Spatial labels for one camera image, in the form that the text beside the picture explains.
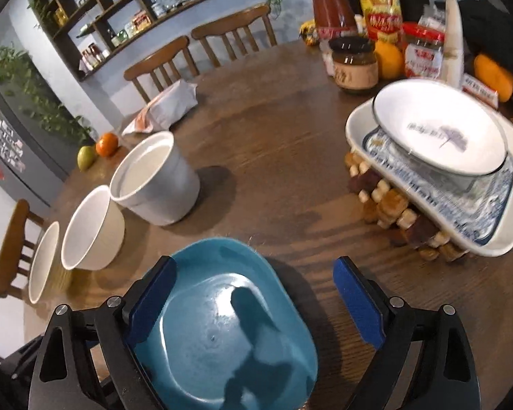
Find orange tangerine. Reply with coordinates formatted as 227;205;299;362
95;132;119;158

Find trailing green plant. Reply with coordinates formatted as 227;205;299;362
0;45;93;145

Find grey refrigerator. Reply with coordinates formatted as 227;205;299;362
0;50;95;206

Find round wooden dining table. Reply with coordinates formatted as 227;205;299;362
28;43;513;409

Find yellow snack packet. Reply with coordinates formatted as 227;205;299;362
299;19;319;47

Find tall white cup bowl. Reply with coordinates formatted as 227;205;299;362
109;132;201;227

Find white rectangular patterned dish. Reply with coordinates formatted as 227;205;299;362
345;100;513;257

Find medium white bowl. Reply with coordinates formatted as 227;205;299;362
61;185;125;271

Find red lid chili jar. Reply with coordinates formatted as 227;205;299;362
401;21;445;80

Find white snack bag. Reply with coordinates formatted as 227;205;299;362
121;80;198;136

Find orange persimmon fruit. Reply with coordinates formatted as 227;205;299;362
474;54;513;103

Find blue square plate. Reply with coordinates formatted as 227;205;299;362
133;238;318;409

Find wooden chair back left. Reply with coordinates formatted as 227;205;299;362
123;35;200;103

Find wooden chair back right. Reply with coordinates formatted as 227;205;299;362
190;3;278;69

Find black jacket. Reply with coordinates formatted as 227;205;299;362
459;0;513;75

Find wooden chair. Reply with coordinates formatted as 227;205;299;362
123;35;200;103
190;3;278;69
0;199;44;300

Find green pear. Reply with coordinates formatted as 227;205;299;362
77;145;97;171

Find dark wooden wall shelf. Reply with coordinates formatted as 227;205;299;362
28;0;207;82

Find orange fruit behind jars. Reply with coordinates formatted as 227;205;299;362
374;41;404;80

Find yellow cap oil bottle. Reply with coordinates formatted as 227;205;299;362
359;0;403;44

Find wide white bowl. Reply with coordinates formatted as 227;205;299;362
28;221;60;304

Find wooden bead trivet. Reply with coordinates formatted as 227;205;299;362
345;151;468;262

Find red sauce bottle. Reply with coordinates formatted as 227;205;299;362
312;0;358;41

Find white round plate bowl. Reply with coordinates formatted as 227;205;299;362
371;78;508;177

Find dark lid sauce jar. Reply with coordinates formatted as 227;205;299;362
328;36;379;94

